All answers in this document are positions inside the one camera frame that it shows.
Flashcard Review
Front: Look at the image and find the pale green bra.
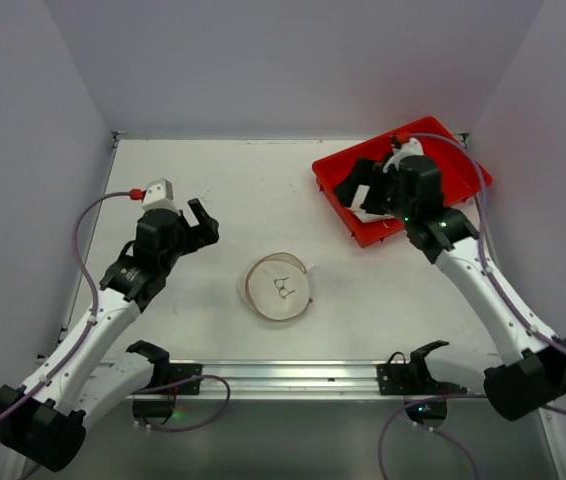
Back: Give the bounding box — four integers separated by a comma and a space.
348, 184, 394, 224

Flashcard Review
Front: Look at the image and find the white mesh laundry bag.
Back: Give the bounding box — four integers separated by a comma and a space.
236, 252, 313, 322

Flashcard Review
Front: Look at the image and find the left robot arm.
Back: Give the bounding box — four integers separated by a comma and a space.
0, 199, 219, 472

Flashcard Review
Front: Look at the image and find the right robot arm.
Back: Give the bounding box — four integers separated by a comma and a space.
333, 155, 566, 421

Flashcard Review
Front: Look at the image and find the red plastic tray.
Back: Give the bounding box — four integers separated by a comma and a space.
312, 116, 481, 248

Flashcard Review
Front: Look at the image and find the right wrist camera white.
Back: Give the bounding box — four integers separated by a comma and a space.
382, 132, 424, 173

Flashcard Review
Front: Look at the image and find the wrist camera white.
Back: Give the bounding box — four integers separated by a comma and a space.
382, 132, 424, 173
129, 178, 177, 212

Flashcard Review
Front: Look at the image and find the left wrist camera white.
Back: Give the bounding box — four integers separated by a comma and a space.
129, 178, 177, 212

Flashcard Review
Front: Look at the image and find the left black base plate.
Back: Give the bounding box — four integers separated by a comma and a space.
126, 340, 203, 395

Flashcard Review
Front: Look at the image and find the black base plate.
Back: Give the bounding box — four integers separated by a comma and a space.
126, 340, 203, 395
376, 340, 468, 396

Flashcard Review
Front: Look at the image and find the aluminium mounting rail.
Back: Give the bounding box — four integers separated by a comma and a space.
107, 359, 489, 401

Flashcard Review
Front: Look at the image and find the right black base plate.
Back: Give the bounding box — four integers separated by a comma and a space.
376, 340, 468, 396

